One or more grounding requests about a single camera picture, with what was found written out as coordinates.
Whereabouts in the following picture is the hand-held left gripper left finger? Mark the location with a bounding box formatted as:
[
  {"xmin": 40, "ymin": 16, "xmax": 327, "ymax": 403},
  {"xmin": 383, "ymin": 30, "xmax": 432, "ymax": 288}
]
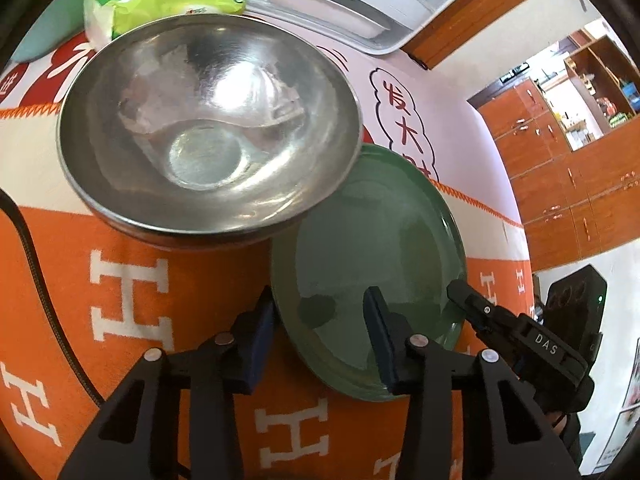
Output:
[{"xmin": 57, "ymin": 285, "xmax": 277, "ymax": 480}]

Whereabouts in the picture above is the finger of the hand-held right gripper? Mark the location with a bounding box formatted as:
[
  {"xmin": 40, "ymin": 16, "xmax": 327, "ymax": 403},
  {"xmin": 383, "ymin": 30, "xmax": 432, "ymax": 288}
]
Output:
[{"xmin": 447, "ymin": 280, "xmax": 531, "ymax": 361}]

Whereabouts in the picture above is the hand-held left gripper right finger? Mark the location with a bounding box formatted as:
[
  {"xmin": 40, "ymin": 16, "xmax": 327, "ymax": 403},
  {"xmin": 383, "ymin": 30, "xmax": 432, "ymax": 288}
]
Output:
[{"xmin": 363, "ymin": 286, "xmax": 576, "ymax": 480}]

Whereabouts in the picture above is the green plate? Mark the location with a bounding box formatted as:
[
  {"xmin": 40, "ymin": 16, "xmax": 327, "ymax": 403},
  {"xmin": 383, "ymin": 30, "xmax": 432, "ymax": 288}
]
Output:
[{"xmin": 270, "ymin": 143, "xmax": 467, "ymax": 403}]

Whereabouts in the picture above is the pink steel bowl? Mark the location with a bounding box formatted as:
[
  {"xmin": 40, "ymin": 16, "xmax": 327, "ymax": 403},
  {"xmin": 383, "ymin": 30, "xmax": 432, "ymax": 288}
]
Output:
[{"xmin": 56, "ymin": 14, "xmax": 363, "ymax": 250}]

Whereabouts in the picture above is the orange patterned tablecloth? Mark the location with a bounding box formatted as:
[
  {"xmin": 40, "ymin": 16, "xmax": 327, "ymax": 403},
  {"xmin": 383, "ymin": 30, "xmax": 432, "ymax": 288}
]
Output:
[{"xmin": 0, "ymin": 107, "xmax": 533, "ymax": 480}]

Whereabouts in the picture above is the wooden storage cabinet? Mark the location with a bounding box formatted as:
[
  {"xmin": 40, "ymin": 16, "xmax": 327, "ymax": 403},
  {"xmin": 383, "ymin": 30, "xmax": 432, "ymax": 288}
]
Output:
[{"xmin": 467, "ymin": 17, "xmax": 640, "ymax": 263}]

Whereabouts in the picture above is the white countertop storage cabinet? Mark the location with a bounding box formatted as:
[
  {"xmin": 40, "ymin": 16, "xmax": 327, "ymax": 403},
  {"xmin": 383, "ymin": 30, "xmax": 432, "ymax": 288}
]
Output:
[{"xmin": 230, "ymin": 0, "xmax": 506, "ymax": 56}]

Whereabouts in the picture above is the green tissue pack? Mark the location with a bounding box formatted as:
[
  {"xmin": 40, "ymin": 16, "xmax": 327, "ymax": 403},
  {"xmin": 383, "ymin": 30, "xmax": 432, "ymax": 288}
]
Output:
[{"xmin": 82, "ymin": 0, "xmax": 249, "ymax": 43}]

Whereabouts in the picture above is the black cable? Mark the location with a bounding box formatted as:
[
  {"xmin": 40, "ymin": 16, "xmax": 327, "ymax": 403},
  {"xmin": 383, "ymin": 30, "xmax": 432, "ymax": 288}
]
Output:
[{"xmin": 0, "ymin": 190, "xmax": 106, "ymax": 411}]

